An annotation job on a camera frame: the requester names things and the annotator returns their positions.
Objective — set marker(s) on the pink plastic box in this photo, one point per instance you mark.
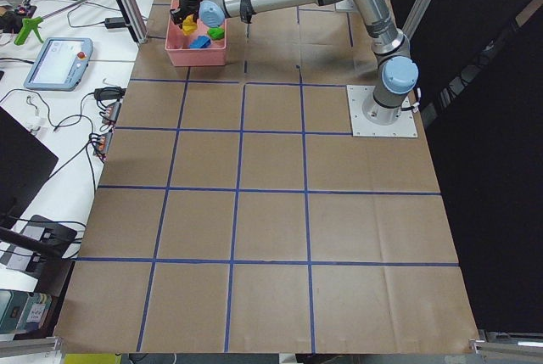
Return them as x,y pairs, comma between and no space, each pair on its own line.
181,54

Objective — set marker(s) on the yellow two-stud toy block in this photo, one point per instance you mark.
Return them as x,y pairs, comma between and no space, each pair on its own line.
189,25

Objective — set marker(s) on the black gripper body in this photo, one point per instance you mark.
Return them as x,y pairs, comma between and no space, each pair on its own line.
187,3

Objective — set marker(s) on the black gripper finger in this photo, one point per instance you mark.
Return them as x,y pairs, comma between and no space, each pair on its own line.
176,18
194,17

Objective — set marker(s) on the black camera stand base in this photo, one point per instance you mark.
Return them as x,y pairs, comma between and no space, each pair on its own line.
42,237

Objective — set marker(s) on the orange connector box upper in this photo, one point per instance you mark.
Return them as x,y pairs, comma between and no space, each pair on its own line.
111,113

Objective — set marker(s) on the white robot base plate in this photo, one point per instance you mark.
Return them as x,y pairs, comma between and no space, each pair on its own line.
369,119

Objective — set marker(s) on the black power adapter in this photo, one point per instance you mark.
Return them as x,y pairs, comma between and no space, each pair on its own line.
114,23

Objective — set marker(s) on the green toy block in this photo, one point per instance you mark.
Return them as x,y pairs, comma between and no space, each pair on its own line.
216,33

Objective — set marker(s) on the blue three-stud toy block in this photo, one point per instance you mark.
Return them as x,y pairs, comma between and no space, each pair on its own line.
200,42

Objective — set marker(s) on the teach pendant tablet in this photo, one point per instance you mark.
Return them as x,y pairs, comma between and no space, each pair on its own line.
60,65

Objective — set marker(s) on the orange connector box lower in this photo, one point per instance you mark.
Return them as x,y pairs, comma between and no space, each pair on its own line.
100,144

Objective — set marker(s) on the black monitor corner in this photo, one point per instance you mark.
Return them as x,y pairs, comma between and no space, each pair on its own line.
26,163

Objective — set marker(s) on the aluminium rail bottom left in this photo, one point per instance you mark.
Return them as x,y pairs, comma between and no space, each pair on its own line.
23,347

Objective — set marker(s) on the orange connector box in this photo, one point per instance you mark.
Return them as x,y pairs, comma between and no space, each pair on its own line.
111,113
100,144

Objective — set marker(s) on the green handled grabber tool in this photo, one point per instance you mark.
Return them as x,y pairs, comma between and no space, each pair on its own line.
30,25

